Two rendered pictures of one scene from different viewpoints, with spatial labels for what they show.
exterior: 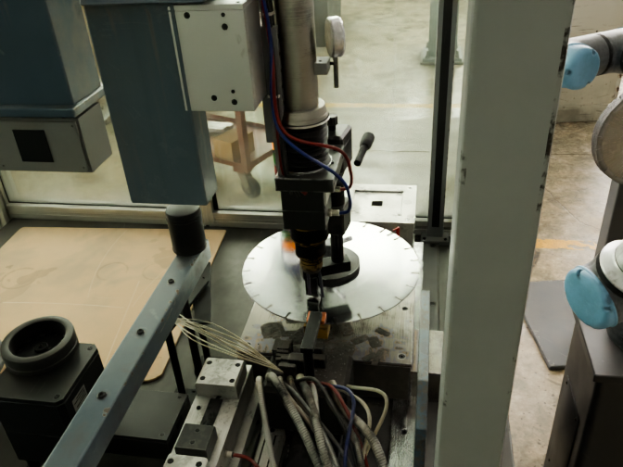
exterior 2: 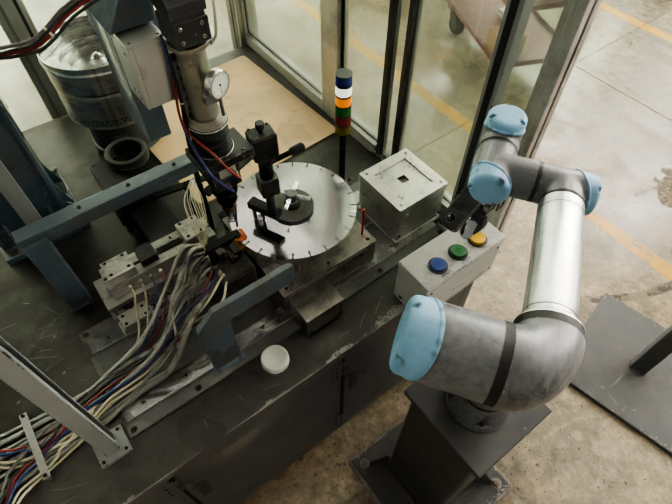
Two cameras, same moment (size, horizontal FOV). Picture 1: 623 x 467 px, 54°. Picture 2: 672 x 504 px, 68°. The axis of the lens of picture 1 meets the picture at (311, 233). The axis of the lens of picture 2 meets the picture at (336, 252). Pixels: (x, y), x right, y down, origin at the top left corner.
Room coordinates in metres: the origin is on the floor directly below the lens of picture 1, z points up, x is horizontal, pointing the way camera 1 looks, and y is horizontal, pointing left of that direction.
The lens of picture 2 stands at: (0.36, -0.68, 1.93)
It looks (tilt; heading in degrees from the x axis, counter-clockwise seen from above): 54 degrees down; 41
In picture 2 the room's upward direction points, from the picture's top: straight up
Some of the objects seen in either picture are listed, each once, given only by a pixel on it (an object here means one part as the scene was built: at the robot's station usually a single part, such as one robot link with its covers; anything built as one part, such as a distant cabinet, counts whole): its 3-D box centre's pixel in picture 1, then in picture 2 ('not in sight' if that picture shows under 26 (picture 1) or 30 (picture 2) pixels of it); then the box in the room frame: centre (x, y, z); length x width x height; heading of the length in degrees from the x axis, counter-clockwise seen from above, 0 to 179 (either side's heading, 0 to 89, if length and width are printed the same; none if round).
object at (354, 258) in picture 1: (329, 259); (292, 203); (0.94, -0.03, 0.96); 0.11 x 0.11 x 0.03
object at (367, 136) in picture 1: (353, 147); (283, 148); (0.89, -0.08, 1.21); 0.08 x 0.06 x 0.03; 168
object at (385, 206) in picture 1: (376, 230); (400, 196); (1.25, -0.16, 0.82); 0.18 x 0.18 x 0.15; 78
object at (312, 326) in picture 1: (312, 342); (227, 246); (0.75, 0.01, 0.93); 0.10 x 0.03 x 0.07; 168
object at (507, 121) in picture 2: not in sight; (500, 137); (1.14, -0.42, 1.27); 0.09 x 0.08 x 0.11; 21
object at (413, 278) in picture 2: not in sight; (448, 265); (1.14, -0.40, 0.82); 0.28 x 0.11 x 0.15; 168
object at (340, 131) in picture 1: (334, 176); (264, 160); (0.86, -0.04, 1.17); 0.06 x 0.05 x 0.20; 159
